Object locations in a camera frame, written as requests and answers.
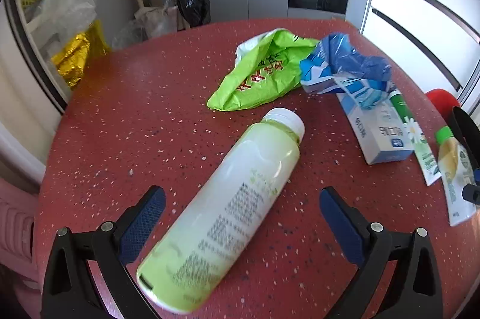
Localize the white green detergent bottle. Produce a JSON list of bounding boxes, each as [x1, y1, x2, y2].
[[435, 126, 478, 226]]

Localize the white blue milk carton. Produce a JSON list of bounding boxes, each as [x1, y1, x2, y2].
[[337, 94, 413, 164]]

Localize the pale green drink bottle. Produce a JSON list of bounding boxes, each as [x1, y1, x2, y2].
[[137, 108, 305, 314]]

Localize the blue white plastic bag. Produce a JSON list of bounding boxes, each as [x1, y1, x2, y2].
[[299, 33, 395, 110]]

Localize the green snack bag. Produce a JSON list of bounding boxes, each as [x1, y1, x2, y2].
[[207, 29, 319, 111]]

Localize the black trash bin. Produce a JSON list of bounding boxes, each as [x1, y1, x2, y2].
[[448, 107, 480, 169]]

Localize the green white toothpaste tube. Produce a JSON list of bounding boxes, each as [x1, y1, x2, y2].
[[389, 89, 441, 187]]

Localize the red plastic stool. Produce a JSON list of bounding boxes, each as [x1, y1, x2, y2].
[[425, 89, 460, 121]]

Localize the pink chair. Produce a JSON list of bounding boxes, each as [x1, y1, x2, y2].
[[0, 179, 38, 282]]

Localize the white refrigerator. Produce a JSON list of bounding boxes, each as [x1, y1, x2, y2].
[[363, 0, 479, 112]]

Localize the gold foil bag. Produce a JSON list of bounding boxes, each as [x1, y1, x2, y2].
[[50, 20, 111, 90]]

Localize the clear plastic bag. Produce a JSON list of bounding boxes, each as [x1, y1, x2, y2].
[[24, 0, 97, 50]]

